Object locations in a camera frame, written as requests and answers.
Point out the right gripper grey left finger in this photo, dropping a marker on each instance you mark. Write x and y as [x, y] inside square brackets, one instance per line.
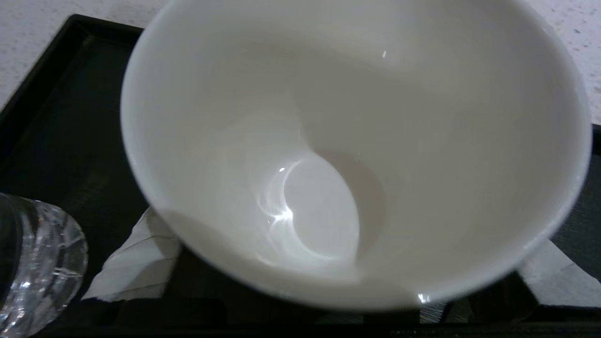
[136, 263]

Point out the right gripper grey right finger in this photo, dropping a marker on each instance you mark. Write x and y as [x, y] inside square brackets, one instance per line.
[556, 277]

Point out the black cup white inside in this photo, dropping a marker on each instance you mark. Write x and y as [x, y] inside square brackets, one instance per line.
[352, 141]

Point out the clear water bottle red label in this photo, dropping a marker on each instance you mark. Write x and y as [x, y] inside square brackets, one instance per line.
[37, 263]

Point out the black rectangular serving tray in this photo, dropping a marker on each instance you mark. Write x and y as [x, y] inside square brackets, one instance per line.
[61, 141]

